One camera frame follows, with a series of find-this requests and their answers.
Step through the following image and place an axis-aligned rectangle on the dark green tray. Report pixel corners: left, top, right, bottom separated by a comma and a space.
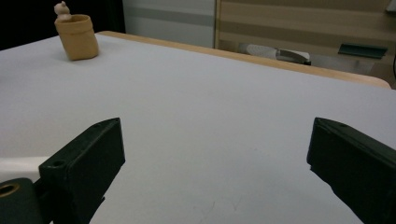
337, 42, 389, 60

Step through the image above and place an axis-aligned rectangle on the white and grey device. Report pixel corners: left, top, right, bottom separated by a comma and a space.
238, 43, 313, 66

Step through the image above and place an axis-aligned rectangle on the tan fabric pouch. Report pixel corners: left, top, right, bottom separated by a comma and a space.
54, 14, 100, 62

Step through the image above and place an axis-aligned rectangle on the white cabinet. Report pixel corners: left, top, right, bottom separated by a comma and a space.
121, 0, 217, 49

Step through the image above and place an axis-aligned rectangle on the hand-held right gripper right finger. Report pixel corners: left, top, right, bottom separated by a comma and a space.
305, 117, 396, 224

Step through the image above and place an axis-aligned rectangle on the small pale figurine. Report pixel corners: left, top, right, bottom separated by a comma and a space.
53, 0, 72, 22

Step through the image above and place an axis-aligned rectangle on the black curtain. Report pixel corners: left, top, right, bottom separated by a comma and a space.
0, 0, 127, 51

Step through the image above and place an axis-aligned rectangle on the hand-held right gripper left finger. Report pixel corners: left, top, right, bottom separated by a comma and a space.
38, 117, 126, 224

